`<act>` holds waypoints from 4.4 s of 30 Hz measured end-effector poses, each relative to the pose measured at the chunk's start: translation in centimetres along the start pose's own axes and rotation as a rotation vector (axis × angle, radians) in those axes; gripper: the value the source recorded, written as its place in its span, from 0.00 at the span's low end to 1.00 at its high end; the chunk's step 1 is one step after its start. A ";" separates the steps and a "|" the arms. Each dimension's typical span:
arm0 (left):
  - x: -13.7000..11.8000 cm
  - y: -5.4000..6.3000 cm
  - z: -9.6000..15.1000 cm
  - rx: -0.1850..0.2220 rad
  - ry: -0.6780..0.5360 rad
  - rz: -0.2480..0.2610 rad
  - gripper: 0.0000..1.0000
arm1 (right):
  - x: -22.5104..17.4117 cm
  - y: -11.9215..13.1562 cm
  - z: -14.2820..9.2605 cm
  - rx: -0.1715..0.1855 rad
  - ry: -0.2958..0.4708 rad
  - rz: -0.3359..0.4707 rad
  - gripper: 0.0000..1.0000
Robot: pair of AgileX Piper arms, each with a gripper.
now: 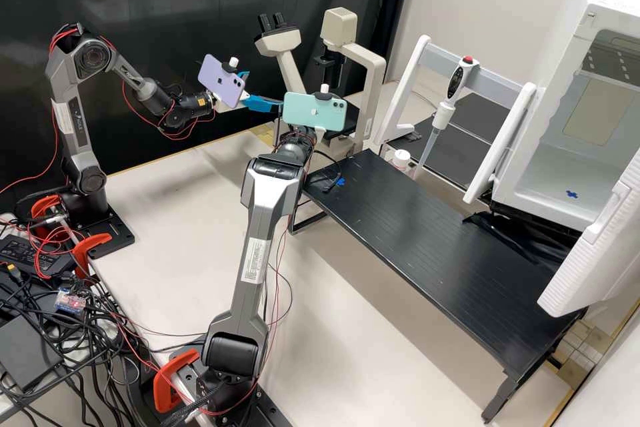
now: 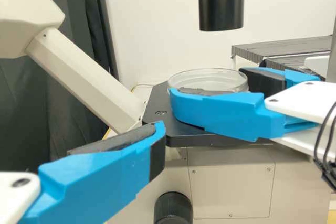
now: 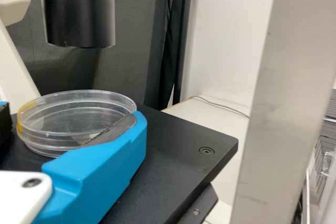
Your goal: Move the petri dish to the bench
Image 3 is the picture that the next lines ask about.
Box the petri dish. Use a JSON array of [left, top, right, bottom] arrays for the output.
[[16, 89, 138, 159]]

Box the thin pale wire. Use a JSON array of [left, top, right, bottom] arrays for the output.
[[193, 95, 250, 118]]

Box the cream microscope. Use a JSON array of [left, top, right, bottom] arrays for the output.
[[0, 0, 336, 224]]

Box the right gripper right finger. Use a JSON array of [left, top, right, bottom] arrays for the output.
[[31, 110, 148, 224]]

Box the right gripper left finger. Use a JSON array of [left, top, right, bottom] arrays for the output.
[[0, 100, 13, 147]]

